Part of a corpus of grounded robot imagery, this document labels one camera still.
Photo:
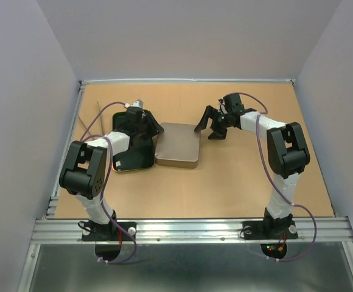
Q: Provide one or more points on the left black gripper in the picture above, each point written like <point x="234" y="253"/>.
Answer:
<point x="154" y="127"/>

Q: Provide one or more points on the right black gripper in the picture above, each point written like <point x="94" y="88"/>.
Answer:
<point x="218" y="133"/>

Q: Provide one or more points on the dark green metal tray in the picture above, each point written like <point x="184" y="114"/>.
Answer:
<point x="134" y="158"/>

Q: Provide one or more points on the gold tin lid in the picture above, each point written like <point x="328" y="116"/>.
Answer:
<point x="178" y="141"/>

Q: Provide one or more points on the metal serving tongs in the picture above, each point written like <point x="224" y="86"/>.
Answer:
<point x="89" y="118"/>

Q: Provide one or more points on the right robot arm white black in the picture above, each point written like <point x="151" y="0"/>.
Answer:
<point x="286" y="158"/>

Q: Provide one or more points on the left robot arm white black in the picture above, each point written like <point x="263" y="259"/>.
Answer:
<point x="83" y="171"/>

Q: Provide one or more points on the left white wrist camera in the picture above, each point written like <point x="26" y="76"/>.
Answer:
<point x="137" y="103"/>

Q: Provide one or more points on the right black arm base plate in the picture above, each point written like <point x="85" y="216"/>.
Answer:
<point x="258" y="230"/>

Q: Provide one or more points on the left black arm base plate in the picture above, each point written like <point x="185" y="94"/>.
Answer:
<point x="94" y="232"/>

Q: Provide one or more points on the aluminium frame rail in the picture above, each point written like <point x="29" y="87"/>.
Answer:
<point x="210" y="231"/>

